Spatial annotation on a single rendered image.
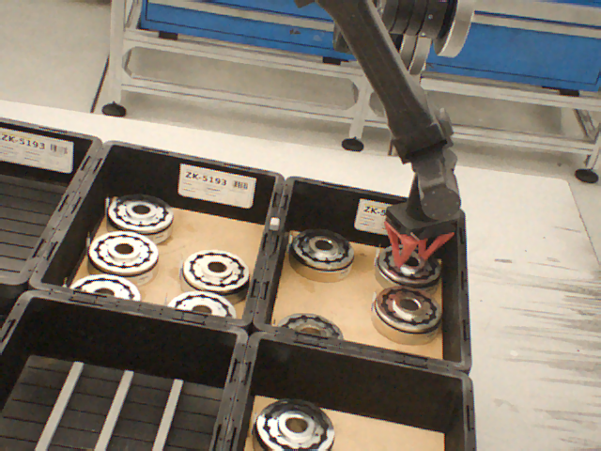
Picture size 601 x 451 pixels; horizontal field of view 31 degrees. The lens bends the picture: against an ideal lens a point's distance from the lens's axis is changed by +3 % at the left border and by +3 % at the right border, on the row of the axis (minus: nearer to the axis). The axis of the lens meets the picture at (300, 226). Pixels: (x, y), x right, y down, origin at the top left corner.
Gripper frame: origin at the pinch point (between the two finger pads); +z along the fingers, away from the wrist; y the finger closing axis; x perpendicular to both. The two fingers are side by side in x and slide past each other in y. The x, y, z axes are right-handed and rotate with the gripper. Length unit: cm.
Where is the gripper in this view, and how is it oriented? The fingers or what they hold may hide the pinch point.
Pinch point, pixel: (410, 258)
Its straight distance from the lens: 169.9
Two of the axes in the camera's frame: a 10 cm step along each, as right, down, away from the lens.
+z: -1.5, 8.1, 5.6
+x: -5.1, -5.5, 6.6
